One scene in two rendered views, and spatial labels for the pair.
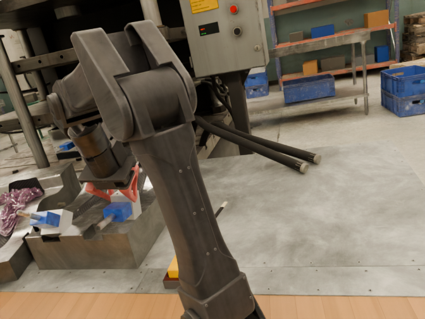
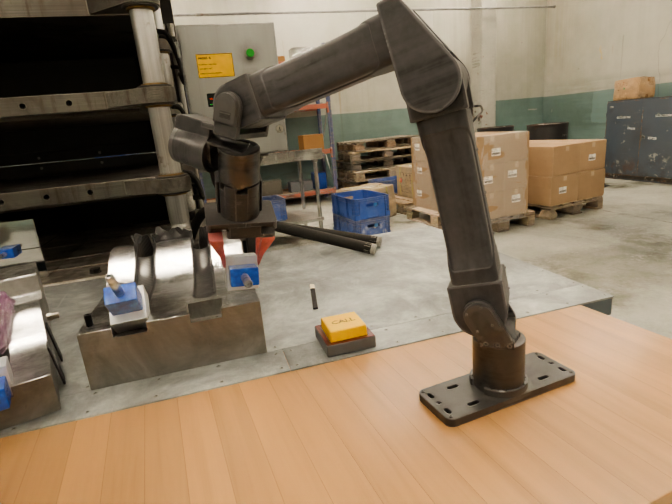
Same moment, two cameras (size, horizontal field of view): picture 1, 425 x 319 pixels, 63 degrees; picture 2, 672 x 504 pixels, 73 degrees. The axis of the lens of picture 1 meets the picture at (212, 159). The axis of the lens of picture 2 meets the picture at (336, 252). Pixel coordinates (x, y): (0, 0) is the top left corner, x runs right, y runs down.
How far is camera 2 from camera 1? 46 cm
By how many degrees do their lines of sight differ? 31
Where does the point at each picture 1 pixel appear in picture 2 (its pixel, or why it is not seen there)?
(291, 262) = (441, 311)
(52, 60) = not seen: outside the picture
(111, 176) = (256, 219)
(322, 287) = not seen: hidden behind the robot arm
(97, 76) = (423, 42)
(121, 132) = (444, 100)
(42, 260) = (103, 371)
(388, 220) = not seen: hidden behind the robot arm
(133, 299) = (295, 375)
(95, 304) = (246, 393)
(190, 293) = (476, 281)
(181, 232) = (477, 212)
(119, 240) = (247, 313)
